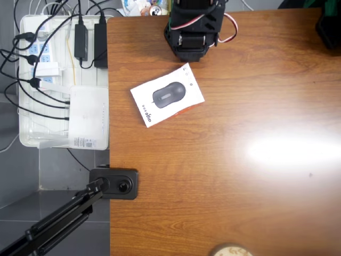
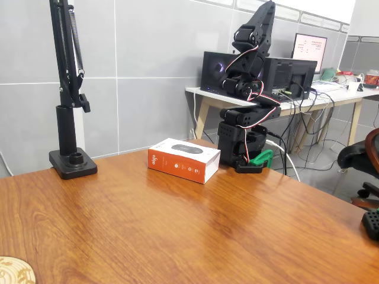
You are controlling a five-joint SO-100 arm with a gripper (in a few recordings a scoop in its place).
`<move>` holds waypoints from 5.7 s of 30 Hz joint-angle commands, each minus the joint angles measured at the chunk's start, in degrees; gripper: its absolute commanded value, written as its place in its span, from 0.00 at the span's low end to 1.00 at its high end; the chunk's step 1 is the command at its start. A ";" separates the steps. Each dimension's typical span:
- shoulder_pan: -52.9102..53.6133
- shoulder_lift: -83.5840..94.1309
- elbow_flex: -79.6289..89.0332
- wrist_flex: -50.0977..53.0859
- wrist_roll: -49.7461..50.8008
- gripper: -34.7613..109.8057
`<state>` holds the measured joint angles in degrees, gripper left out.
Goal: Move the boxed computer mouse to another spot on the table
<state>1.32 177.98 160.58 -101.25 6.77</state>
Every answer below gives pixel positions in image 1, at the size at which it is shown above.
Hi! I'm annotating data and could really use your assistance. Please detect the round wooden coaster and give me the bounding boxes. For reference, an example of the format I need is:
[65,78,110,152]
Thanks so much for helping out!
[210,243,254,256]

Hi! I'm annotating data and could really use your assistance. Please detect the white power strip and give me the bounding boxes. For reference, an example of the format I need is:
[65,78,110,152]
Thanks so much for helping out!
[22,16,55,86]

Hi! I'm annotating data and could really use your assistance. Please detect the white charger plug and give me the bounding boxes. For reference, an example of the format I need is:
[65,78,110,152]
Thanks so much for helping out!
[35,61,60,77]

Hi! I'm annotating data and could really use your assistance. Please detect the red white servo cable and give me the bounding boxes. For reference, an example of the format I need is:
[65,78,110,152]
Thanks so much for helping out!
[170,0,239,45]

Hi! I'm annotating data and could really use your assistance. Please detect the black stand clamp base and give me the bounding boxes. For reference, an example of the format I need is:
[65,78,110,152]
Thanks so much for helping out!
[88,167,140,201]

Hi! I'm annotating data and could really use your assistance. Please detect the drink can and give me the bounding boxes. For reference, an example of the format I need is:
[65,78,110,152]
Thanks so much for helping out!
[149,4,163,17]

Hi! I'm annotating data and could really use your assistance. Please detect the black power plug cable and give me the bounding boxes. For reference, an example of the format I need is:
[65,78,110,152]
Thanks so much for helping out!
[12,31,37,51]
[0,49,40,66]
[0,63,41,88]

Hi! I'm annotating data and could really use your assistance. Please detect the orange white mouse box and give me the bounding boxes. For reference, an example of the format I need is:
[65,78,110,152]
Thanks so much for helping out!
[129,62,206,129]

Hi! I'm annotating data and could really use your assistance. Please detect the white cable tray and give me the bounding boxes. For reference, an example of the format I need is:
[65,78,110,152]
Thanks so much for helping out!
[19,14,110,149]

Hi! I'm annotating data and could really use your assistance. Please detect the wide black power adapter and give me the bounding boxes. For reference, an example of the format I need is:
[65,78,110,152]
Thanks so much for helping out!
[94,23,109,68]

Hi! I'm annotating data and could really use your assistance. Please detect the white router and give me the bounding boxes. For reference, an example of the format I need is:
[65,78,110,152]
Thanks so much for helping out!
[39,81,110,150]

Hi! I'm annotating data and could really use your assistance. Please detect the thin yellow cable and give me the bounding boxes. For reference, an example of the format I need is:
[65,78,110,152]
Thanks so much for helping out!
[66,34,77,85]

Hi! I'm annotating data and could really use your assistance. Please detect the narrow black power adapter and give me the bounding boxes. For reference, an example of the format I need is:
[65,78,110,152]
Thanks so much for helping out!
[74,23,90,60]

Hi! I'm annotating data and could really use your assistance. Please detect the crumpled plastic bag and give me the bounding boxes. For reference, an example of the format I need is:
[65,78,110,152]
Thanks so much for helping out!
[121,0,171,18]

